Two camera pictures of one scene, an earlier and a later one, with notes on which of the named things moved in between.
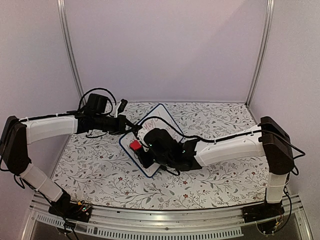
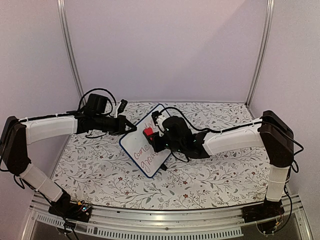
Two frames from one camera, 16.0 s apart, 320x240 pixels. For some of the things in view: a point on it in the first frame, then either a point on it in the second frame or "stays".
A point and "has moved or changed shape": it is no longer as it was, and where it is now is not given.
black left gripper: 122,122 stays
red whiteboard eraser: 135,145 has moved or changed shape
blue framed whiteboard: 159,118 stays
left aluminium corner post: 62,11 stays
